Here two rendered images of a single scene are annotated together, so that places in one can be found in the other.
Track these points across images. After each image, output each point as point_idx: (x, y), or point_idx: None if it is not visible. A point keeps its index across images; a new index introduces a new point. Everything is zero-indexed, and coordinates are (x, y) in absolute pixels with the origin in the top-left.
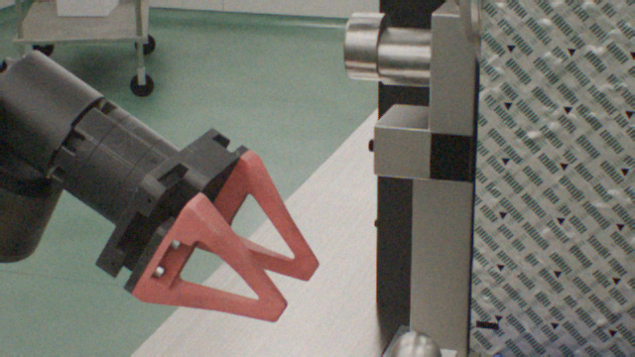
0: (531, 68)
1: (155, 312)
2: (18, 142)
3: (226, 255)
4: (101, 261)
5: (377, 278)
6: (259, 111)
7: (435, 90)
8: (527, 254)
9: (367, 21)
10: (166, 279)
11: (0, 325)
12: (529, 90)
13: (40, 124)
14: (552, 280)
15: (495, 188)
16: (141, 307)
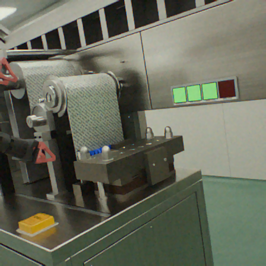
0: (74, 109)
1: None
2: (1, 144)
3: (47, 149)
4: (29, 158)
5: (2, 190)
6: None
7: (48, 123)
8: (80, 137)
9: (32, 116)
10: (39, 158)
11: None
12: (75, 113)
13: (5, 139)
14: (84, 140)
15: (74, 129)
16: None
